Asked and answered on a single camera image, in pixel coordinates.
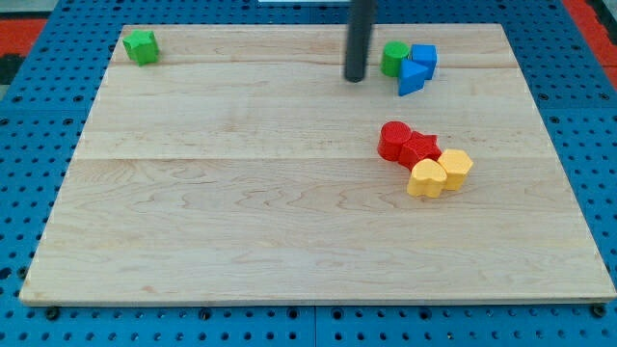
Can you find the red star block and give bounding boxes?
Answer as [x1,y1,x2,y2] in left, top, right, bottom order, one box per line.
[398,131,442,170]

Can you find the green star block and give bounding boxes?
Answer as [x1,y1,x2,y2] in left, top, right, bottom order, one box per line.
[122,30,160,67]

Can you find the light wooden board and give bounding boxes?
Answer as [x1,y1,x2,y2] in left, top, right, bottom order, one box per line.
[20,24,616,307]

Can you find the red cylinder block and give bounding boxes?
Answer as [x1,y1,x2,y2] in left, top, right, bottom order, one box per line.
[377,120,413,161]

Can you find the yellow heart block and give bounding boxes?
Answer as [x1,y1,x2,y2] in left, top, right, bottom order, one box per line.
[407,159,447,198]

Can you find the blue triangle block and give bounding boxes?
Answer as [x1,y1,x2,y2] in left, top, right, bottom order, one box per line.
[398,59,428,96]

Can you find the yellow hexagon block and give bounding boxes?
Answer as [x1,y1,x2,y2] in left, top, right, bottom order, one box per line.
[438,148,473,191]

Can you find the green cylinder block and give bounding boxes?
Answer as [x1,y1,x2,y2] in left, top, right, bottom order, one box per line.
[380,40,411,77]

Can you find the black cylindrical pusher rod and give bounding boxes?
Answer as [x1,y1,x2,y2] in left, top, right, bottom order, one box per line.
[343,0,377,83]

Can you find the blue cube block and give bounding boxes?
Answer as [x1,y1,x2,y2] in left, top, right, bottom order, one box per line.
[411,44,438,80]

